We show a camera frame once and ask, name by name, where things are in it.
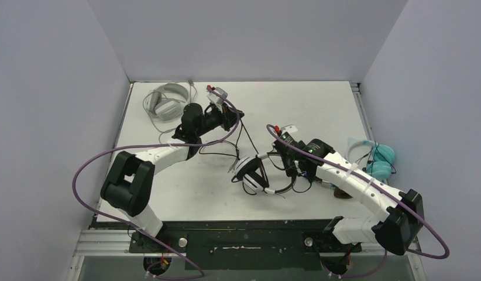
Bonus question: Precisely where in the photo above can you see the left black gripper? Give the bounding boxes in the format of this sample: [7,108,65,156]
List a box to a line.
[195,102,244,137]

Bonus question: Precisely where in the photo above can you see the black and white headphones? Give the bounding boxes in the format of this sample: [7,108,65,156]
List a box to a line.
[198,116,313,197]

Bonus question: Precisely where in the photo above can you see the brown headphones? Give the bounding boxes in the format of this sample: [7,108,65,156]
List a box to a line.
[320,181,353,200]

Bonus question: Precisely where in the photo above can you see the teal cat-ear headphones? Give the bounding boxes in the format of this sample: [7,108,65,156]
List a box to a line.
[345,138,397,181]

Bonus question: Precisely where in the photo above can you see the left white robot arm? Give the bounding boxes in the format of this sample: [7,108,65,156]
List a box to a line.
[100,102,245,252]

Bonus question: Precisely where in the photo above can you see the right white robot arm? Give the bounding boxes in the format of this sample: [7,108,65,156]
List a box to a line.
[274,133,425,255]

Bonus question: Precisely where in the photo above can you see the grey white headphones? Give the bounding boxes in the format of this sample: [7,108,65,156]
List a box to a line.
[142,79,198,143]

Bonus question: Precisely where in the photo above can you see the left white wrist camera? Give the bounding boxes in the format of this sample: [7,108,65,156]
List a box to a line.
[207,85,228,109]

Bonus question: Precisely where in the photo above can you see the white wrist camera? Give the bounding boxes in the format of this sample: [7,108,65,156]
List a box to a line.
[207,85,228,109]
[279,125,298,135]

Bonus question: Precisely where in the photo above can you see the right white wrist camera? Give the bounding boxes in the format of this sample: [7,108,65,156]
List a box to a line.
[279,125,298,135]

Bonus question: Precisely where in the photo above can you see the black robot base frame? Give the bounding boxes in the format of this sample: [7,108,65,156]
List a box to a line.
[129,220,384,275]

